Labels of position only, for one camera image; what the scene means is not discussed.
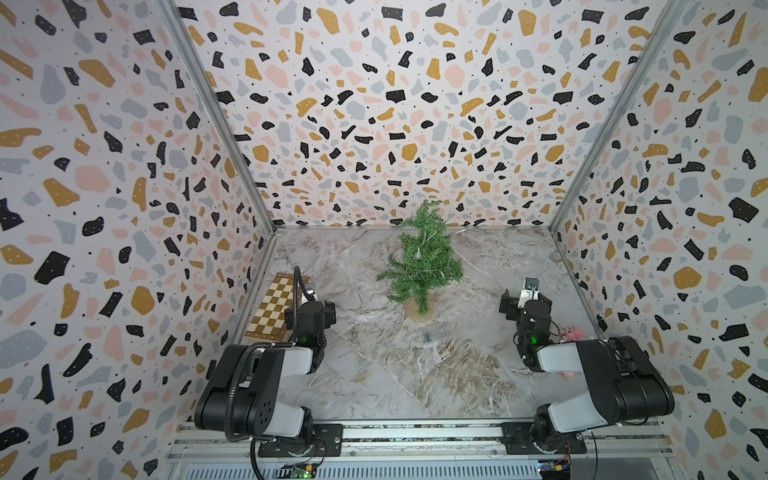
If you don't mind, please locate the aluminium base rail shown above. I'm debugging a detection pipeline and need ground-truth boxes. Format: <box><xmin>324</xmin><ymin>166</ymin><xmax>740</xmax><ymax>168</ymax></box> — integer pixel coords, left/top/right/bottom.
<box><xmin>164</xmin><ymin>416</ymin><xmax>676</xmax><ymax>480</ymax></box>

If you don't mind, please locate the clear string light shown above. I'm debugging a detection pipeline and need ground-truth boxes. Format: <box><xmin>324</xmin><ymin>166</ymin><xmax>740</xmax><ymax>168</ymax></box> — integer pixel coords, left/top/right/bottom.
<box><xmin>401</xmin><ymin>232</ymin><xmax>464</xmax><ymax>288</ymax></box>

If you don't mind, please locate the black corrugated cable conduit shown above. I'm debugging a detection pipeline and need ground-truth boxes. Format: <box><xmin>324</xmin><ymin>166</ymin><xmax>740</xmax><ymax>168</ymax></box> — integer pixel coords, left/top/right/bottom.
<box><xmin>223</xmin><ymin>265</ymin><xmax>319</xmax><ymax>480</ymax></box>

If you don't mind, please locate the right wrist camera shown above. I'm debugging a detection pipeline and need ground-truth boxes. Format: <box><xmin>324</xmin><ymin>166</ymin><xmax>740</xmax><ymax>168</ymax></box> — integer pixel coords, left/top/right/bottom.
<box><xmin>519</xmin><ymin>277</ymin><xmax>539</xmax><ymax>305</ymax></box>

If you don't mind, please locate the clear battery box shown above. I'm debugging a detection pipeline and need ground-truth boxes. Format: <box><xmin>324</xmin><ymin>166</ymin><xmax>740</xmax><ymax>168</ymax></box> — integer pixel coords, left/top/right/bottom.
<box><xmin>421</xmin><ymin>324</ymin><xmax>450</xmax><ymax>347</ymax></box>

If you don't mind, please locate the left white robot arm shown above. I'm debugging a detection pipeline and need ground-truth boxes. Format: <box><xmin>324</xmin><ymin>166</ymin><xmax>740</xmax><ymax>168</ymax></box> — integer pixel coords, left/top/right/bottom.
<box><xmin>193</xmin><ymin>300</ymin><xmax>336</xmax><ymax>443</ymax></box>

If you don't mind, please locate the wooden chess board box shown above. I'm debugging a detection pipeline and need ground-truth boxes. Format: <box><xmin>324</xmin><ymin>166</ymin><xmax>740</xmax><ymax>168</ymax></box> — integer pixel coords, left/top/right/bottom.
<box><xmin>243</xmin><ymin>273</ymin><xmax>294</xmax><ymax>342</ymax></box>

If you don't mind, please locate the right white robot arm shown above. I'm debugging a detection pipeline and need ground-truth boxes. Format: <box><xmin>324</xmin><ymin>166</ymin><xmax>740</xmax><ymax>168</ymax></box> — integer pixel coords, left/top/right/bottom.
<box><xmin>499</xmin><ymin>279</ymin><xmax>675</xmax><ymax>454</ymax></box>

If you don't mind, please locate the small green christmas tree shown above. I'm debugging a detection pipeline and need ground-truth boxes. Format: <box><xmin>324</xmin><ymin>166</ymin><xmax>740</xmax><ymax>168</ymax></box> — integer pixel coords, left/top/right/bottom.
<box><xmin>376</xmin><ymin>201</ymin><xmax>464</xmax><ymax>316</ymax></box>

